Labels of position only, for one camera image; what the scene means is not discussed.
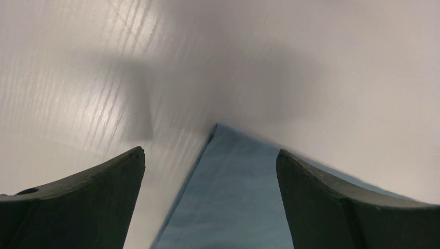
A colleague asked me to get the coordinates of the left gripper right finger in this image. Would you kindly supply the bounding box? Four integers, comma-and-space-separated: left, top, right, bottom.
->
276, 149, 439, 248

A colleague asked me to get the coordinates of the grey-blue t shirt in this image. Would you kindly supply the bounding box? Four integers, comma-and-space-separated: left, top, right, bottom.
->
149, 123, 413, 249

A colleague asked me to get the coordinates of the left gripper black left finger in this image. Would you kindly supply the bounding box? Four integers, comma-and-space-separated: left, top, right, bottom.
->
1, 146, 145, 248

